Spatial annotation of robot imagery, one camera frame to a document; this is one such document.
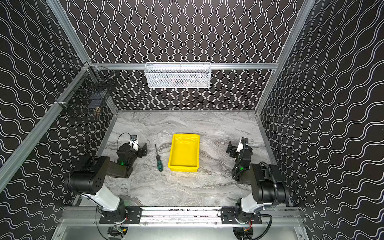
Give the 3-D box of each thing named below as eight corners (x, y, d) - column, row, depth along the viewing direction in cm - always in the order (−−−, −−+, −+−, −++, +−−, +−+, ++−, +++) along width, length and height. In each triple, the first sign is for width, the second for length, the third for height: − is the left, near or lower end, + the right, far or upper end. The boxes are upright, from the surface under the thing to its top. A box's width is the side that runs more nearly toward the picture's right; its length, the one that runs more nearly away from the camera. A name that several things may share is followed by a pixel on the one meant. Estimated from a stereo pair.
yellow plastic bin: (169, 172, 91) (168, 167, 86) (173, 138, 107) (172, 132, 102) (201, 172, 91) (201, 167, 85) (199, 138, 107) (199, 132, 102)
